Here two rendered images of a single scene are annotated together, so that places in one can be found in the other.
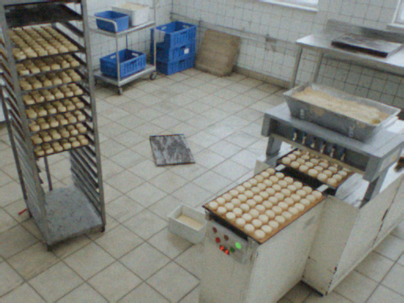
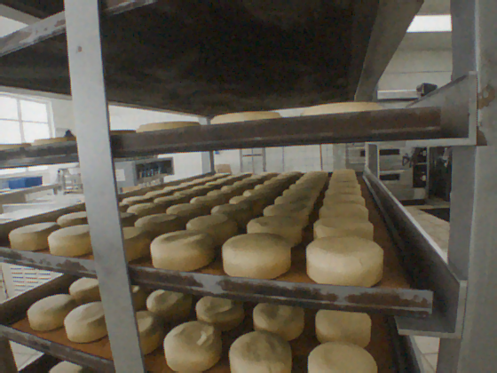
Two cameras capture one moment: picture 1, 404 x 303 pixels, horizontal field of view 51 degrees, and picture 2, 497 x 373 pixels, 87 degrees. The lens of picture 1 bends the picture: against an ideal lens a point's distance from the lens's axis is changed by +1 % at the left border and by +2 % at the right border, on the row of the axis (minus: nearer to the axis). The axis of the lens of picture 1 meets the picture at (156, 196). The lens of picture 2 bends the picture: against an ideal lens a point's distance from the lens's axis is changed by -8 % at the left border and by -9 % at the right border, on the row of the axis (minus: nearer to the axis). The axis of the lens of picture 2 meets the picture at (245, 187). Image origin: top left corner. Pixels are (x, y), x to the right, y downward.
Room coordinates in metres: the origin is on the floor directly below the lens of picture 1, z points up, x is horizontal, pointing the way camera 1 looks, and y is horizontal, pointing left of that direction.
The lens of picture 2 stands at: (2.98, 1.13, 1.22)
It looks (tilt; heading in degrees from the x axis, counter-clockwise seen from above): 8 degrees down; 230
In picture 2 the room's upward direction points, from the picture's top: 4 degrees counter-clockwise
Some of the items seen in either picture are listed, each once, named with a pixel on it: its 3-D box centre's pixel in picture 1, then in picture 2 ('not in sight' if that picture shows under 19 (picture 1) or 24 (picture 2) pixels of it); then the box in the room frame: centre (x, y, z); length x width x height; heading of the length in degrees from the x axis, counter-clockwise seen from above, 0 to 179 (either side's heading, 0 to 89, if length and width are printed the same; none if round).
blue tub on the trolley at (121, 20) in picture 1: (111, 21); not in sight; (5.62, 0.59, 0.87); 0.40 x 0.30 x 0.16; 49
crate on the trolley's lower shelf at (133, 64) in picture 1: (123, 63); not in sight; (5.79, 0.49, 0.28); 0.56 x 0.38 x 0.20; 144
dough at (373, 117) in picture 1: (337, 108); not in sight; (2.22, -1.03, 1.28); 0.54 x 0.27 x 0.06; 42
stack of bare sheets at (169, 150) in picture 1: (171, 149); not in sight; (3.90, -0.16, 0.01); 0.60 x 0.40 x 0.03; 9
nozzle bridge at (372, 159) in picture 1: (324, 148); (138, 182); (2.22, -1.03, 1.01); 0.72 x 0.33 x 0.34; 42
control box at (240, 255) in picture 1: (227, 241); not in sight; (1.64, -0.39, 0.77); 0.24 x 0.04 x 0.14; 42
